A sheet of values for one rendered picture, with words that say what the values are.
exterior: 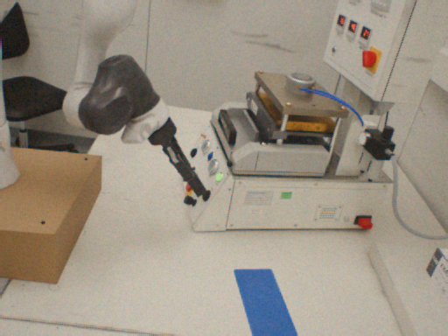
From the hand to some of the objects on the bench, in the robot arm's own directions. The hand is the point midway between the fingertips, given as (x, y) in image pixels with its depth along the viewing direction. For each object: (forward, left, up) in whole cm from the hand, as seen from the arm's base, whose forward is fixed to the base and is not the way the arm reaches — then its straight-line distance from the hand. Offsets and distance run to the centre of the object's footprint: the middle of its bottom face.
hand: (195, 184), depth 115 cm
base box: (+25, +15, -12) cm, 31 cm away
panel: (-3, +12, -10) cm, 16 cm away
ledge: (+60, -50, -18) cm, 80 cm away
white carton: (+64, -29, -12) cm, 72 cm away
